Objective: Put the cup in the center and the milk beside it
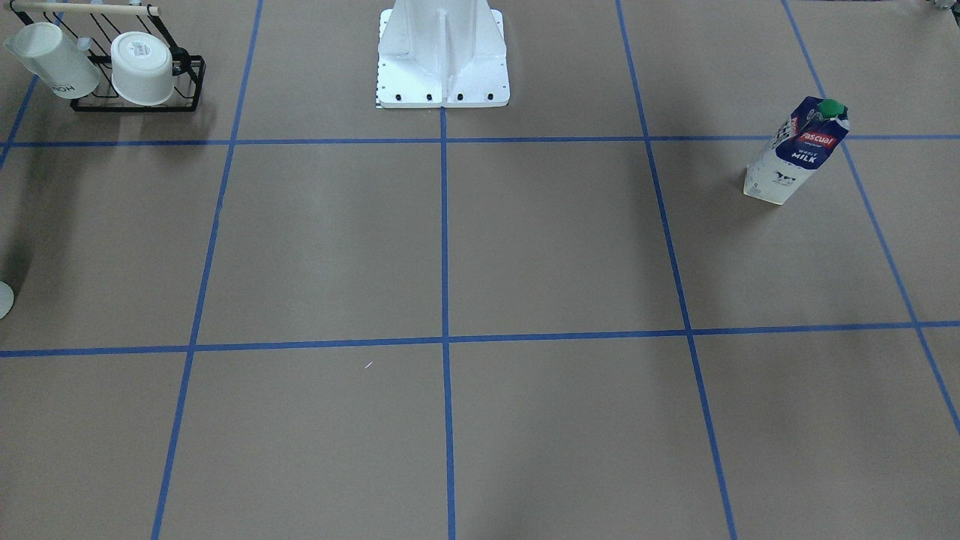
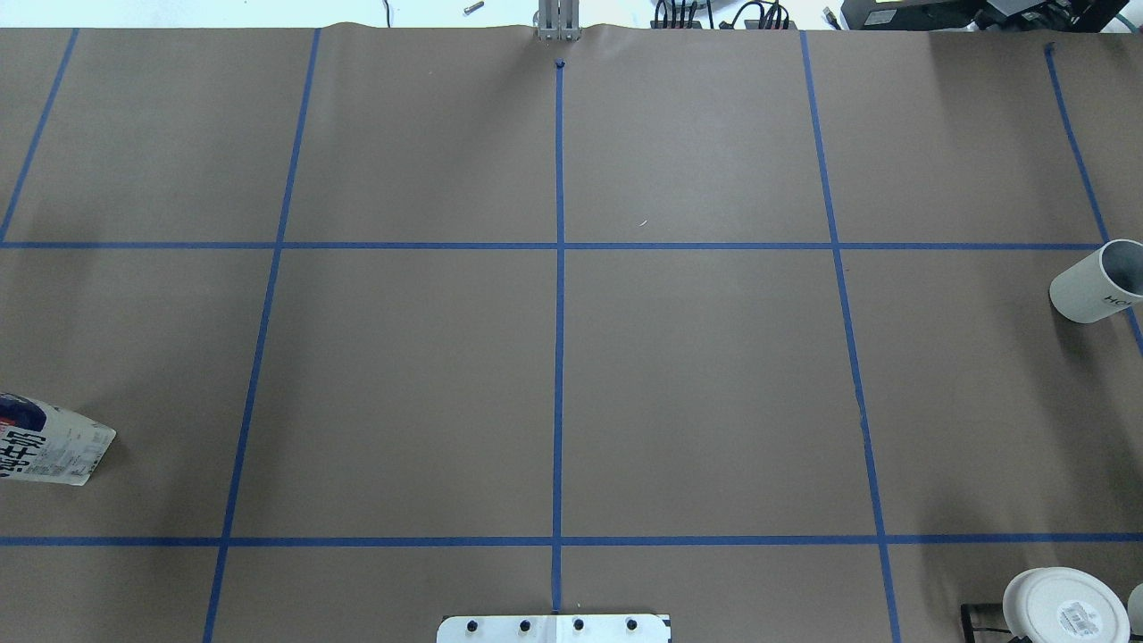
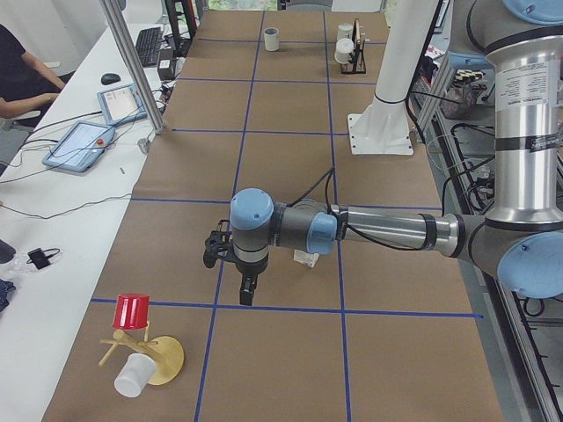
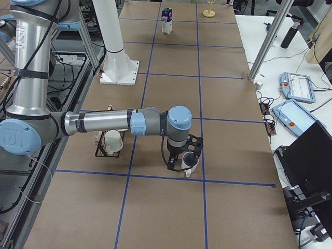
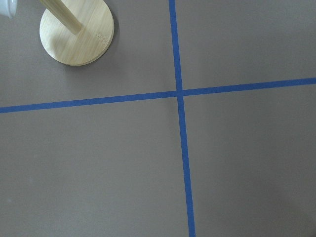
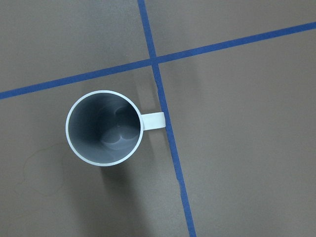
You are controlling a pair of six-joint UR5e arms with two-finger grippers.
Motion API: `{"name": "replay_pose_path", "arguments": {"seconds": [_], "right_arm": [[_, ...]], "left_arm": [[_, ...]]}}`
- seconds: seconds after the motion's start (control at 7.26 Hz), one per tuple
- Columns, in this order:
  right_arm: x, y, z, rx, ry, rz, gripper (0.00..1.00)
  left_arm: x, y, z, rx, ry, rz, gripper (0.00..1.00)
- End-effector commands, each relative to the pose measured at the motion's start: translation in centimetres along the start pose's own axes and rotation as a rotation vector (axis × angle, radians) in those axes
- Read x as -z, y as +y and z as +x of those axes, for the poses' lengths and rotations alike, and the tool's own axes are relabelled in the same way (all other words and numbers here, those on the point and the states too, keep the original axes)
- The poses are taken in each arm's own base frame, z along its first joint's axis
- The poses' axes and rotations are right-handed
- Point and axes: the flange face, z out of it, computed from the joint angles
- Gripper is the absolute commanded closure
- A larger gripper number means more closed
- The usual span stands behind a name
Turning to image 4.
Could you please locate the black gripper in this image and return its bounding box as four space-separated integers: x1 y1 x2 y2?
167 144 188 170

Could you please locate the white mug with pink band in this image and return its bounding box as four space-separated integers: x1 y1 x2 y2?
181 152 199 178

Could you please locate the white purple milk carton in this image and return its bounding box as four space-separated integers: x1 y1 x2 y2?
161 8 173 34

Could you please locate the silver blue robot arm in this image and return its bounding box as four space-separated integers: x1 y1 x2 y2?
1 1 203 171

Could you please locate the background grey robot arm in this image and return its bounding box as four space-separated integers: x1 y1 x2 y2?
1 14 16 43

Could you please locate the white cup in rack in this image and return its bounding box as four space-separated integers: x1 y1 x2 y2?
104 130 123 154

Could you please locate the black orange connector strip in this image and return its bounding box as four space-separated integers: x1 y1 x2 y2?
259 102 276 137

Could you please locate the small silver cylinder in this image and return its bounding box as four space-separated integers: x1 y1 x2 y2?
255 81 263 90

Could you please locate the lower blue teach pendant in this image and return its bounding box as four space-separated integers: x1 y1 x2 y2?
272 99 327 137

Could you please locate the blue teach pendant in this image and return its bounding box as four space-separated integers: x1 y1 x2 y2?
272 99 327 137
280 72 316 103

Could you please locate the black laptop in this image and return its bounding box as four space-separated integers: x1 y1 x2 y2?
276 121 331 195

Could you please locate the upper blue teach pendant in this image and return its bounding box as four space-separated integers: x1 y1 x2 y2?
280 72 316 103

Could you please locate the wooden stand with round base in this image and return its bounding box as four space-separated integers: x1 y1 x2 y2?
202 0 215 18

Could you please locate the black water bottle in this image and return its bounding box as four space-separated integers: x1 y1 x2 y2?
280 22 300 49

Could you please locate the wooden board at edge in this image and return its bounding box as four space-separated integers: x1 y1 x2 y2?
306 7 331 63

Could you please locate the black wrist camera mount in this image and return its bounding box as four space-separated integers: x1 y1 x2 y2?
185 134 203 159

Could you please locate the black wire rack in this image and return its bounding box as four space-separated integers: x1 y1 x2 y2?
94 129 126 158

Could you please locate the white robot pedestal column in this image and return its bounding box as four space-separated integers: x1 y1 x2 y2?
93 0 140 86

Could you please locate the aluminium frame post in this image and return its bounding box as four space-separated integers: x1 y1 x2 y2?
248 0 294 81

